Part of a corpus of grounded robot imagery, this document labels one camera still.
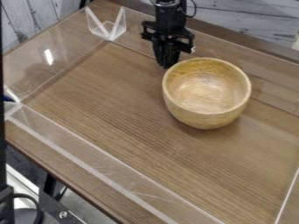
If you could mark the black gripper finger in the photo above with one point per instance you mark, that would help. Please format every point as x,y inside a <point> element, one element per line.
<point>173,54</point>
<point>160,51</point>

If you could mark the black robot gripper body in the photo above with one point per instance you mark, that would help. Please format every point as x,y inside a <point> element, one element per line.
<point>169,27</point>

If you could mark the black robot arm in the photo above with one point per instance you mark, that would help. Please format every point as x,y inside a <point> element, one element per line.
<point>168,32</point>

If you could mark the light wooden bowl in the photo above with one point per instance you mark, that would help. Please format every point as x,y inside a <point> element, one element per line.
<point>206,92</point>

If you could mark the blue object at edge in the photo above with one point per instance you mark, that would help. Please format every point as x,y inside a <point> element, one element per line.
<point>9,99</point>

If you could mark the black table leg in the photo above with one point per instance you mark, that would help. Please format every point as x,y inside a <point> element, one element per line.
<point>50,185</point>

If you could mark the black vertical post at edge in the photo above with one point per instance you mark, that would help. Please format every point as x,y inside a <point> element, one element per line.
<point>7,201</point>

